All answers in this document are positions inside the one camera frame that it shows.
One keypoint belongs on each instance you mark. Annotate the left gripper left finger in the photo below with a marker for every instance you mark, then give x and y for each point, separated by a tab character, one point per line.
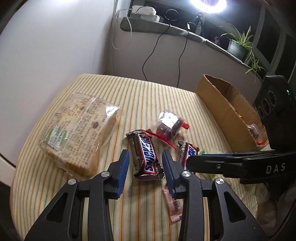
62	219

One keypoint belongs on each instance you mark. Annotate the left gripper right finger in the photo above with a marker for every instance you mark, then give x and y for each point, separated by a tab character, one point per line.
229	218

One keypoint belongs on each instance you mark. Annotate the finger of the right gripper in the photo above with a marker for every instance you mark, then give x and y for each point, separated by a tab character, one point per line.
228	165
243	153

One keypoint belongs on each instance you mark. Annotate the pink stick packet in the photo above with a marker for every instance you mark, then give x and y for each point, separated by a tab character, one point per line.
175	207

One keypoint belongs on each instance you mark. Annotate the dark chocolate bar blue label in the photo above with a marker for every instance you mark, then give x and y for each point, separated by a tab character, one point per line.
186	150

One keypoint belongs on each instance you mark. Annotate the Snickers bar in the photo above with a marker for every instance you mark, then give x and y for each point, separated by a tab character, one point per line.
147	166

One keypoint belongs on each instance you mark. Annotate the dark cake clear wrapper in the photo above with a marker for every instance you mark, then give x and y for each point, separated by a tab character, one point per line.
167	127

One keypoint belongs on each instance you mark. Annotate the large dark cake red-edged wrapper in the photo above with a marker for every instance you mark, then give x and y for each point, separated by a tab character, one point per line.
253	129

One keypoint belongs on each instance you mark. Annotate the brown cardboard box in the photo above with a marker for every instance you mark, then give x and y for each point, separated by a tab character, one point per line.
223	99

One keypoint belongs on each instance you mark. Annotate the potted spider plant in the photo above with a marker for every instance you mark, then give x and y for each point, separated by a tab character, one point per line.
241	47

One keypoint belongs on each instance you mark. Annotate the striped yellow table cloth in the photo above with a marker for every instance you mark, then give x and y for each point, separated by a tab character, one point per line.
141	212

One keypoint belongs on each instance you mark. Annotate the clear bag of crackers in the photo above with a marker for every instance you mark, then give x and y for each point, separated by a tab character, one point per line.
76	132

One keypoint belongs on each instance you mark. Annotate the small pink figurine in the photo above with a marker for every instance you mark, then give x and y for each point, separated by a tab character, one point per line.
216	41

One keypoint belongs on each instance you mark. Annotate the white power adapter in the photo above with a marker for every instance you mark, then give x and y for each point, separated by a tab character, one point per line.
147	13

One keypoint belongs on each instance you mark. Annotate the ring light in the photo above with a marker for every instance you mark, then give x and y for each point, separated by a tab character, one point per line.
211	7

